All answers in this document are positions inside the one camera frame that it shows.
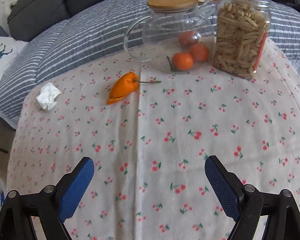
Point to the white deer print pillow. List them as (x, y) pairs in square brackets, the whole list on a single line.
[(9, 50)]

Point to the orange peel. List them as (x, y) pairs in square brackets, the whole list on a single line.
[(125, 85)]

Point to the glass teapot wooden lid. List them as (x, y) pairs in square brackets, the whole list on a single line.
[(161, 29)]

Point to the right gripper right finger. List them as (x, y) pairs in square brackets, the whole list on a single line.
[(245, 205)]

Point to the orange tangerine back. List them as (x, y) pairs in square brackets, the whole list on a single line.
[(187, 38)]

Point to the small crumpled white tissue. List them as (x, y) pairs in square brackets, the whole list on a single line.
[(46, 99)]

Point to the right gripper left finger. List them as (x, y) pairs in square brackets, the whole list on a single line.
[(52, 205)]

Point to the jar of seeds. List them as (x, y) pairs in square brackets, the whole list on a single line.
[(242, 29)]

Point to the orange tangerine front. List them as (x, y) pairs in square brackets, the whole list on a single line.
[(182, 61)]

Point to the cherry print table cloth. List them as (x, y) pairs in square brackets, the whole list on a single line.
[(149, 148)]

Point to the orange tangerine right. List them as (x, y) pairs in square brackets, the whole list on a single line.
[(199, 52)]

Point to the orange tangerine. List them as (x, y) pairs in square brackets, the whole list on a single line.
[(187, 38), (182, 61), (199, 52)]

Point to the grey striped quilted cover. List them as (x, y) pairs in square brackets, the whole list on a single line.
[(97, 32)]

